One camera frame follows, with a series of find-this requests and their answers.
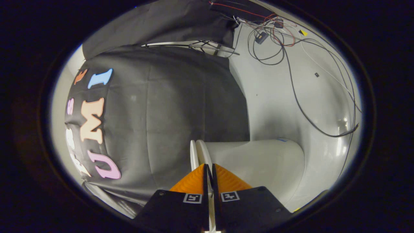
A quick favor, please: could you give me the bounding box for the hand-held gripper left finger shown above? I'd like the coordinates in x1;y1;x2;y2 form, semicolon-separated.
131;163;210;233

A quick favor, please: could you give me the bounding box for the long black cable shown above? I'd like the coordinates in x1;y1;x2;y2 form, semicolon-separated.
281;40;360;138

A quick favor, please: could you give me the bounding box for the small black adapter box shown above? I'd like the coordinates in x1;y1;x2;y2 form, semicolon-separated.
255;31;269;45

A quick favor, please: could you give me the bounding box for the black backdrop cloth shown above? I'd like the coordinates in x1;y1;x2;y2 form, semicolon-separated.
64;45;251;207

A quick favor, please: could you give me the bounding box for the black light stand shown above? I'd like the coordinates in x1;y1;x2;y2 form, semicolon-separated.
141;40;240;56

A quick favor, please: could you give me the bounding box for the red cable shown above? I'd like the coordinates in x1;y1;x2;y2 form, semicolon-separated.
210;1;296;47

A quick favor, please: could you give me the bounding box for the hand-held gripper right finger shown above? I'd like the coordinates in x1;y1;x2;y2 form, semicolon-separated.
212;163;294;233

